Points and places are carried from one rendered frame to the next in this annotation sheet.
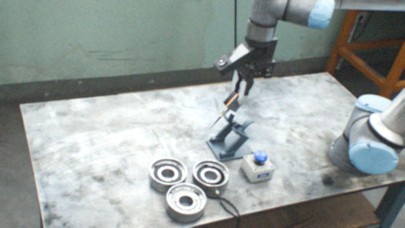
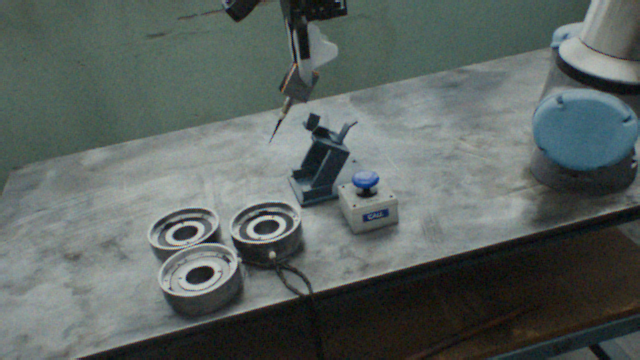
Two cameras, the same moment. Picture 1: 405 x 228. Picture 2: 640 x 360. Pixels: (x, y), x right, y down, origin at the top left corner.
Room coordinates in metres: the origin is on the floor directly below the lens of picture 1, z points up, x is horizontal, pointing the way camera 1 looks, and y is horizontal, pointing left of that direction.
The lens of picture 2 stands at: (0.31, -0.37, 1.33)
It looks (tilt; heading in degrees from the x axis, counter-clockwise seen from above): 31 degrees down; 20
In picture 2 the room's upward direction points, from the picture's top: 8 degrees counter-clockwise
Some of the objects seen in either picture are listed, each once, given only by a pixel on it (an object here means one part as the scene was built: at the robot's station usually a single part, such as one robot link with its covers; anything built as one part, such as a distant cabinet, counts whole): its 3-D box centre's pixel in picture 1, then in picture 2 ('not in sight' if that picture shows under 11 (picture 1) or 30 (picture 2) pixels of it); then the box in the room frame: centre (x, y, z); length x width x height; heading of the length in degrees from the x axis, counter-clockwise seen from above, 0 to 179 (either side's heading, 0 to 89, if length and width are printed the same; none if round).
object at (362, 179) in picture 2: (259, 160); (366, 189); (1.04, -0.19, 0.85); 0.04 x 0.04 x 0.05
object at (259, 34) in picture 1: (260, 29); not in sight; (1.13, -0.10, 1.22); 0.08 x 0.08 x 0.05
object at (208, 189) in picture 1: (210, 177); (267, 231); (0.96, -0.05, 0.82); 0.10 x 0.10 x 0.04
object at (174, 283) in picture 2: (185, 203); (201, 280); (0.85, 0.00, 0.82); 0.08 x 0.08 x 0.02
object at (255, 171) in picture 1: (259, 166); (371, 202); (1.04, -0.19, 0.82); 0.08 x 0.07 x 0.05; 120
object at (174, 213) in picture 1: (185, 202); (201, 279); (0.85, 0.00, 0.82); 0.10 x 0.10 x 0.04
